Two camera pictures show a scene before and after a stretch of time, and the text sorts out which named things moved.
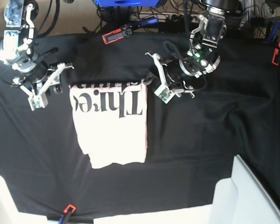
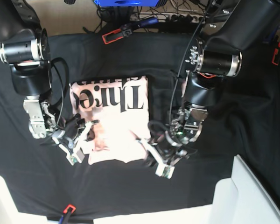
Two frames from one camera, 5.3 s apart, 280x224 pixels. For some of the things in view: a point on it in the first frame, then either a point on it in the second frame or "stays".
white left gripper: [38, 101] → [79, 155]
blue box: [126, 3] stays
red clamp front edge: [69, 206] stays
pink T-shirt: [111, 121] stays
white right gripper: [164, 92] → [164, 155]
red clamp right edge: [276, 52] stays
